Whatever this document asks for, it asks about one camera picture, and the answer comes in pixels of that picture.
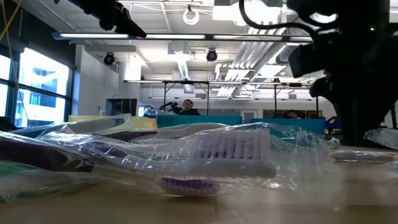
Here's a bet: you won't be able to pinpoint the black right camera cable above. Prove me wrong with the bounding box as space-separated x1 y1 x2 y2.
238 0 317 37

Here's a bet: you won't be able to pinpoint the large teal-blue plastic bin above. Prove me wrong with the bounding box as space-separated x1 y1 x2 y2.
248 118 326 135

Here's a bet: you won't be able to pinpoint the purple bristle toothbrush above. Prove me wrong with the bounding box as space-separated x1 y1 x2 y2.
330 149 398 163

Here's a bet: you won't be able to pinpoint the thin hanging light strip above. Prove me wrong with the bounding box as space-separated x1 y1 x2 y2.
123 79 313 88

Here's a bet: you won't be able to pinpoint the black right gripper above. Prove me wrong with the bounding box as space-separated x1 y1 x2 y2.
309 34 398 147

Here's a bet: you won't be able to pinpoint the white vent duct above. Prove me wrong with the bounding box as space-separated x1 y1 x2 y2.
167 41 191 80

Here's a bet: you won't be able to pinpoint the dark purple wrapped toothbrush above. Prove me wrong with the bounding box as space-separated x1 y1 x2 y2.
0 130 96 174

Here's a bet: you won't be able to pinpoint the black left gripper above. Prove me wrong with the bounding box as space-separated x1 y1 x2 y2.
67 0 147 39

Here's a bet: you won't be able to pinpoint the white ceiling pipe bundle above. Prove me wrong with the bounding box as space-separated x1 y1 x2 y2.
231 18 289 70

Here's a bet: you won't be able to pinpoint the black monitor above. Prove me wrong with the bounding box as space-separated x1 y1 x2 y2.
104 98 139 117

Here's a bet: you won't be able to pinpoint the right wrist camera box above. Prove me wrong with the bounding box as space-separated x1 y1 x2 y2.
288 43 331 78

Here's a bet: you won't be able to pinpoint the white blue wrapped toothbrush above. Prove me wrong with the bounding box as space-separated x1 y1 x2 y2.
11 113 132 138

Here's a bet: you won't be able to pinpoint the yellow plastic bin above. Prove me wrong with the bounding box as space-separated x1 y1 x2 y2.
68 114 158 131

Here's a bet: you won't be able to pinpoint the white ceiling light panel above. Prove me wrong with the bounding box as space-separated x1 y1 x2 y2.
212 4 289 23

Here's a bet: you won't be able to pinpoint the yellow hanging cable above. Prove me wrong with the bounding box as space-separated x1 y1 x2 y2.
0 0 23 43

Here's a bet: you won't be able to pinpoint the small teal plastic bin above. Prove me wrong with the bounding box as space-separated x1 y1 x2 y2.
155 114 243 129

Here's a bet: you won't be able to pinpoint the white cable coil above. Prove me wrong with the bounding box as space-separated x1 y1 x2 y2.
182 7 201 26

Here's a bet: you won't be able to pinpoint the large glass window wall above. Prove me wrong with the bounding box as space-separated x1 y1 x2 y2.
0 46 74 128

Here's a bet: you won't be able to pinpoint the white toothbrush purple bristles wrapped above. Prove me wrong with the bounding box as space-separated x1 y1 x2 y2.
37 122 341 192

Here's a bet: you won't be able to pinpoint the long ceiling light bar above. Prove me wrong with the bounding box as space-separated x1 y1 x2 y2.
51 31 313 44

